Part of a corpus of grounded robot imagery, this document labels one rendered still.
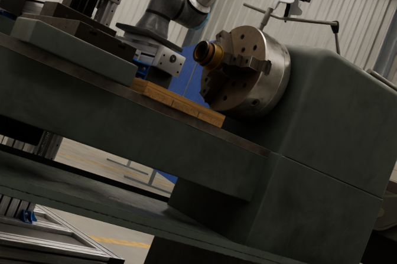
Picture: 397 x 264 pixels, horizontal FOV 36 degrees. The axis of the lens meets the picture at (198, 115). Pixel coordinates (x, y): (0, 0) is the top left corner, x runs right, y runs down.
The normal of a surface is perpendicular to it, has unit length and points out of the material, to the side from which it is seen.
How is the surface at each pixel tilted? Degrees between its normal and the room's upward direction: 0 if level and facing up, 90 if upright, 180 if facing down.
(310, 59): 90
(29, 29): 90
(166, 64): 90
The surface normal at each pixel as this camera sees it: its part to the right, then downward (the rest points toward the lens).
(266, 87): 0.48, 0.36
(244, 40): -0.74, -0.32
